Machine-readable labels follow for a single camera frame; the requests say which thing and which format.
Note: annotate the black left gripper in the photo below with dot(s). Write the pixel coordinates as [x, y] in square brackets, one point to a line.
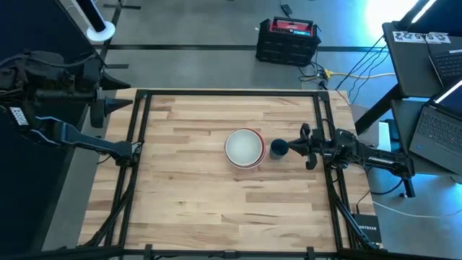
[61, 77]

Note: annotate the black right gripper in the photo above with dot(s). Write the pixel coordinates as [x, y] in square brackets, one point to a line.
[326, 148]

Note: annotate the small blue cup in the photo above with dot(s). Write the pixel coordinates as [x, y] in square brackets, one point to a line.
[278, 148]

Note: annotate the red bowl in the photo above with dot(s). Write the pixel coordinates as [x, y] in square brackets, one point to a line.
[265, 148]

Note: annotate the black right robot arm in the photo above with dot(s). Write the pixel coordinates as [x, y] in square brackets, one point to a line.
[379, 159]

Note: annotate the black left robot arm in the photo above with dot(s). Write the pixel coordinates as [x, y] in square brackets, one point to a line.
[72, 136]

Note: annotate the white round stand base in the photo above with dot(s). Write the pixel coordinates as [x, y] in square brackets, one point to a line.
[103, 33]

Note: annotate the black stand pole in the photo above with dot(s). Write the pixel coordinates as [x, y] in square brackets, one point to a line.
[92, 14]

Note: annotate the red black power station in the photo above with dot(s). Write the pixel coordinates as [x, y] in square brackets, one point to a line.
[288, 43]

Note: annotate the black low side table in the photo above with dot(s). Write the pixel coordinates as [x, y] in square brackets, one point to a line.
[404, 119]

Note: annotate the black desk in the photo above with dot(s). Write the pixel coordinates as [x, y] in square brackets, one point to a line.
[411, 65]

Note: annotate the grey open laptop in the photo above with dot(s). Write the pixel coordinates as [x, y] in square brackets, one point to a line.
[438, 131]

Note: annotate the dark partition panel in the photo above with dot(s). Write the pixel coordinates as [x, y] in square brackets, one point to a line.
[21, 202]

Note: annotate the white printed label sheet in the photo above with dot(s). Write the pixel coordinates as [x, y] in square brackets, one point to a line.
[415, 37]

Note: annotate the black open laptop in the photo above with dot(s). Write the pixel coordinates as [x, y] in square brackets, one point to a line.
[449, 65]

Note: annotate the black metal table frame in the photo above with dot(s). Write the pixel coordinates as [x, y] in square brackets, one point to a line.
[140, 119]

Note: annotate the black network switch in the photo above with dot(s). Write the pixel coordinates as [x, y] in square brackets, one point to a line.
[368, 228]

